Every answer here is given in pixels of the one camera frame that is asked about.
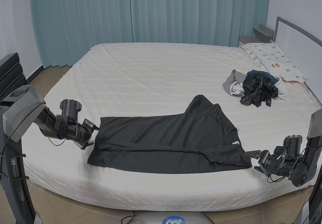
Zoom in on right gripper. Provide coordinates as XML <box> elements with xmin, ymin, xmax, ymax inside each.
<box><xmin>245</xmin><ymin>150</ymin><xmax>290</xmax><ymax>177</ymax></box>

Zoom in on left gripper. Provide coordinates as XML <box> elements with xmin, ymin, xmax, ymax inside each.
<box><xmin>74</xmin><ymin>118</ymin><xmax>96</xmax><ymax>149</ymax></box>

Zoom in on black T-shirt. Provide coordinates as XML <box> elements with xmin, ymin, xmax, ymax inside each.
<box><xmin>87</xmin><ymin>95</ymin><xmax>253</xmax><ymax>174</ymax></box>

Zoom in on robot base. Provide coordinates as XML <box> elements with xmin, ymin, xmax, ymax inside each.
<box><xmin>126</xmin><ymin>212</ymin><xmax>215</xmax><ymax>224</ymax></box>

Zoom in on pile of clothes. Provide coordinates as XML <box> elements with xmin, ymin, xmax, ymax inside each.
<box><xmin>222</xmin><ymin>69</ymin><xmax>288</xmax><ymax>108</ymax></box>

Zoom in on bed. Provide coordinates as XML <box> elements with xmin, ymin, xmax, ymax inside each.
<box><xmin>20</xmin><ymin>16</ymin><xmax>322</xmax><ymax>212</ymax></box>

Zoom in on black chest of drawers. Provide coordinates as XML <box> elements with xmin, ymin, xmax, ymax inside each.
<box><xmin>0</xmin><ymin>52</ymin><xmax>28</xmax><ymax>104</ymax></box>

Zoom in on white printed pillow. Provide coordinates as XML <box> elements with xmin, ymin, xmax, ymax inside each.
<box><xmin>239</xmin><ymin>42</ymin><xmax>307</xmax><ymax>83</ymax></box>

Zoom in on blue-green curtain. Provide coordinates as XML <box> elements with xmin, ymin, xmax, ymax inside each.
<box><xmin>129</xmin><ymin>0</ymin><xmax>270</xmax><ymax>47</ymax></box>
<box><xmin>30</xmin><ymin>0</ymin><xmax>134</xmax><ymax>69</ymax></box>

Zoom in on grey bedside table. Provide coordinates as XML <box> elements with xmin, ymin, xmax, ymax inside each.
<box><xmin>239</xmin><ymin>24</ymin><xmax>275</xmax><ymax>47</ymax></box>

